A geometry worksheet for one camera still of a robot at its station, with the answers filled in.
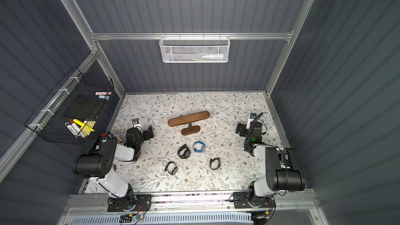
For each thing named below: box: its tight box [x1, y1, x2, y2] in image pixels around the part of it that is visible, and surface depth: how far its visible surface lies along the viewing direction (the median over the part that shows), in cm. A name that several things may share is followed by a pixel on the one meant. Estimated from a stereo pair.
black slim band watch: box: [209, 157, 221, 170], surface depth 87 cm
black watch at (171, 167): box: [164, 160, 179, 176], surface depth 86 cm
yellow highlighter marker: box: [72, 118, 96, 132], surface depth 72 cm
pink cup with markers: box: [101, 132, 117, 140], surface depth 85 cm
